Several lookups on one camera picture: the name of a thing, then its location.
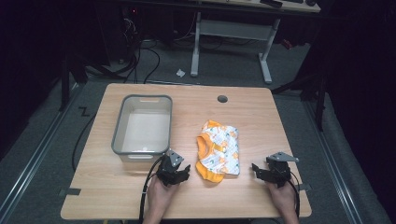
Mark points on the crumpled white paper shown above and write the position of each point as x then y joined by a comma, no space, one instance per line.
180,73

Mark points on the grey-rimmed white plastic basin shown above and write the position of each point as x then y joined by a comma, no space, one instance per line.
144,130

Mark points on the grey tape piece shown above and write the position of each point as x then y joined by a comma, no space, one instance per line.
71,192
305,187

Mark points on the person's right hand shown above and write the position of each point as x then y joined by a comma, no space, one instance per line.
283,197

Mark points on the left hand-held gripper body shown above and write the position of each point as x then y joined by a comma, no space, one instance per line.
169,169

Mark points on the metal floor rail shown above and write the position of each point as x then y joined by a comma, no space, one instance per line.
334,161
34,158

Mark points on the orange and white baby garment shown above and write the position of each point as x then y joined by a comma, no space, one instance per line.
221,149

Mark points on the white-framed wooden desk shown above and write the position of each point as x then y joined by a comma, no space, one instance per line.
232,29

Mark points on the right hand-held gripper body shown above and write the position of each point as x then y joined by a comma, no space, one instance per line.
278,169

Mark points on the black metal stand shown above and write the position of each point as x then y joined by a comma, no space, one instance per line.
65,84
319,102

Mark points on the person's left hand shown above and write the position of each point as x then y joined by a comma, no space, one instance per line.
159,196

